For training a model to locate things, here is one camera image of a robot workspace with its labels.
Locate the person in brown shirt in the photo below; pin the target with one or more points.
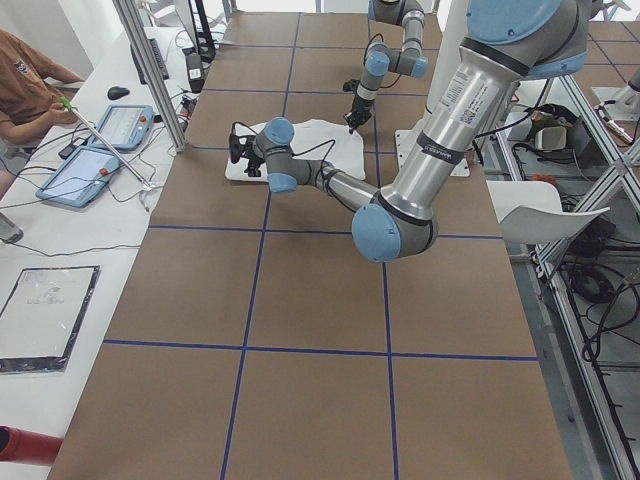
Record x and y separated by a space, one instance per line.
30 106

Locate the red object at corner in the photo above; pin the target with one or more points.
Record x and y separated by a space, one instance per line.
27 447

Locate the blue teach pendant far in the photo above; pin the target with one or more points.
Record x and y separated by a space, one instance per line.
126 126

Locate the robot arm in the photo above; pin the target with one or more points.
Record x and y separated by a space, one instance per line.
504 42
379 58

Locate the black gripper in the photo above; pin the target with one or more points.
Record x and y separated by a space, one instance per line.
254 163
359 108

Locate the blue teach pendant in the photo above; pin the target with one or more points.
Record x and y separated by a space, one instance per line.
126 126
81 178

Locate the long metal pointer stick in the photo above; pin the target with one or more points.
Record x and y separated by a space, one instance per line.
146 185

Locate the black keyboard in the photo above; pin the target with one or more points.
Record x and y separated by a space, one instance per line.
157 55

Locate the blue teach pendant near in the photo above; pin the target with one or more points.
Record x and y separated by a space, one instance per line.
81 178

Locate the black computer mouse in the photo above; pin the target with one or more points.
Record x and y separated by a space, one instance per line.
117 92

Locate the aluminium frame post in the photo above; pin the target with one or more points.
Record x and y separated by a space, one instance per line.
130 19

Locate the plastic sleeve document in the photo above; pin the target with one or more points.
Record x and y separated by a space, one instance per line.
42 316

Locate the white long sleeve t-shirt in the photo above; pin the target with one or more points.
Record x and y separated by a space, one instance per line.
347 154

